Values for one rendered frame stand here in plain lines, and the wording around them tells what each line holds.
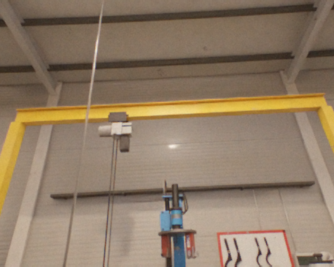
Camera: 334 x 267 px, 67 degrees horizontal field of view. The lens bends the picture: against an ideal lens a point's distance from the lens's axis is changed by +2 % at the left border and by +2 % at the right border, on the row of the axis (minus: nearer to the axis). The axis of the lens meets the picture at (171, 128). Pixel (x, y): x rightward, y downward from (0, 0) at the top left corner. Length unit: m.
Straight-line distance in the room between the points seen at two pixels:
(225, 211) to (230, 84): 3.79
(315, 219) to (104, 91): 6.40
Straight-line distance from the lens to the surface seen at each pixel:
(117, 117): 4.27
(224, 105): 4.47
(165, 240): 4.05
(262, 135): 7.15
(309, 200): 6.87
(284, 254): 6.36
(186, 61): 7.39
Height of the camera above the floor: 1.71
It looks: 30 degrees up
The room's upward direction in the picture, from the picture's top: 3 degrees counter-clockwise
